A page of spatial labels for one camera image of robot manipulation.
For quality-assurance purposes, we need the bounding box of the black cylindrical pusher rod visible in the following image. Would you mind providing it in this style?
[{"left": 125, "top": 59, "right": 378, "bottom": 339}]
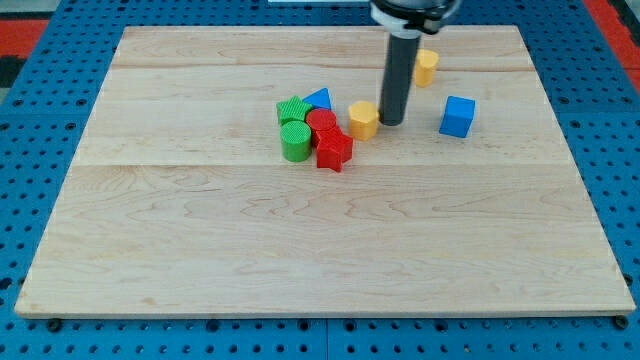
[{"left": 379, "top": 35, "right": 420, "bottom": 126}]

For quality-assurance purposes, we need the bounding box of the red cylinder block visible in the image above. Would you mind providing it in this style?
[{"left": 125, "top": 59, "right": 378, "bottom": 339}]
[{"left": 305, "top": 108, "right": 337, "bottom": 147}]

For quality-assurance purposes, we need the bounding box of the blue triangle block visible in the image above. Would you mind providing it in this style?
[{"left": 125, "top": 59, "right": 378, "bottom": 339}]
[{"left": 302, "top": 88, "right": 333, "bottom": 110}]

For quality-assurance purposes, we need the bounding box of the green star block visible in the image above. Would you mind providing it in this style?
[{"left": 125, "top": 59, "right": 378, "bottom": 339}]
[{"left": 276, "top": 96, "right": 313, "bottom": 126}]

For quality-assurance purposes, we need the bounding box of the light wooden board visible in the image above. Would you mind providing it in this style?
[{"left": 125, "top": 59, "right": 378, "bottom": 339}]
[{"left": 15, "top": 26, "right": 636, "bottom": 319}]

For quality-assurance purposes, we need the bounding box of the red star block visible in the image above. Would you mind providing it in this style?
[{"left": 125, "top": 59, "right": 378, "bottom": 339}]
[{"left": 316, "top": 127, "right": 353, "bottom": 172}]

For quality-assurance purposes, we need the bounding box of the yellow hexagon block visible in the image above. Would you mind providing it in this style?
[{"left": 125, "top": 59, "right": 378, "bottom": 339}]
[{"left": 348, "top": 101, "right": 379, "bottom": 141}]

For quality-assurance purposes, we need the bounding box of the blue cube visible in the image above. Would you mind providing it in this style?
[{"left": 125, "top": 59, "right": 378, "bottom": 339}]
[{"left": 439, "top": 96, "right": 476, "bottom": 138}]

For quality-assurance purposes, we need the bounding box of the green cylinder block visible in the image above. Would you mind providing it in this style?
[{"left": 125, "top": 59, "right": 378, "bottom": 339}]
[{"left": 280, "top": 121, "right": 312, "bottom": 162}]

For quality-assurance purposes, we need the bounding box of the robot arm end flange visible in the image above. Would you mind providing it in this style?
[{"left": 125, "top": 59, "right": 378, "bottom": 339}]
[{"left": 370, "top": 0, "right": 463, "bottom": 39}]

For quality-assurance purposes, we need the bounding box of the yellow heart block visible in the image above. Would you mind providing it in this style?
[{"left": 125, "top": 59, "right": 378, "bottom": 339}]
[{"left": 414, "top": 49, "right": 440, "bottom": 88}]

